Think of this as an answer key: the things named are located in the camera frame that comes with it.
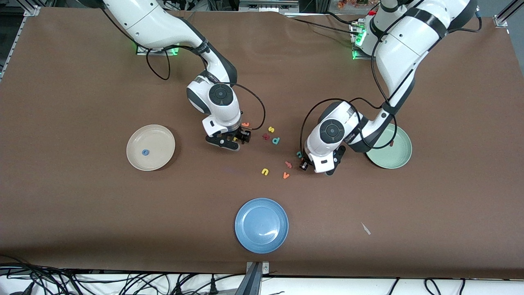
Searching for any blue round plate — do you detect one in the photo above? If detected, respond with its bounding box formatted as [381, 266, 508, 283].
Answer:
[235, 198, 289, 254]

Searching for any beige brown round plate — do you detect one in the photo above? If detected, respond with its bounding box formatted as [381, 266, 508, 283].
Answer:
[126, 124, 176, 171]

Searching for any pale green round plate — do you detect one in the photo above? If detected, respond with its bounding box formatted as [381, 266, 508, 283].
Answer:
[365, 123, 413, 170]

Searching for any brown table cover sheet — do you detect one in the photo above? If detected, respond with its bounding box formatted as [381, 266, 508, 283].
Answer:
[0, 6, 524, 280]

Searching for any grey metal box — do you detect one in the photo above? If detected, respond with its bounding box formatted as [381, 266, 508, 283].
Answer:
[239, 0, 300, 12]

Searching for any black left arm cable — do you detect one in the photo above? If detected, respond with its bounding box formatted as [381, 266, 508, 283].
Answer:
[300, 10, 483, 165]

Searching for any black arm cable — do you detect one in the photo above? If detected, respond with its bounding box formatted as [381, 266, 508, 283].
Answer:
[300, 10, 483, 165]
[145, 43, 267, 132]

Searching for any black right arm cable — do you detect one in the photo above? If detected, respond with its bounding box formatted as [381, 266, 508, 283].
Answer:
[145, 43, 267, 132]

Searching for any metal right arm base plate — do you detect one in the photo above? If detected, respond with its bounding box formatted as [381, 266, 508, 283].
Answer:
[136, 41, 181, 56]

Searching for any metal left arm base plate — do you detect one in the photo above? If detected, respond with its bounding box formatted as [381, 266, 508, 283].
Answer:
[350, 20, 381, 61]

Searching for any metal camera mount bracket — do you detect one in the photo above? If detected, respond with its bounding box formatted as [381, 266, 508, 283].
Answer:
[245, 261, 271, 295]

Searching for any black base power cable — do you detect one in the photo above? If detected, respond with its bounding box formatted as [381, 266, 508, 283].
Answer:
[287, 16, 361, 37]

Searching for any silver aluminium frame rail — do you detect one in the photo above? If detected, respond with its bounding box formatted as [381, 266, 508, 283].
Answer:
[493, 0, 524, 28]
[0, 6, 42, 80]

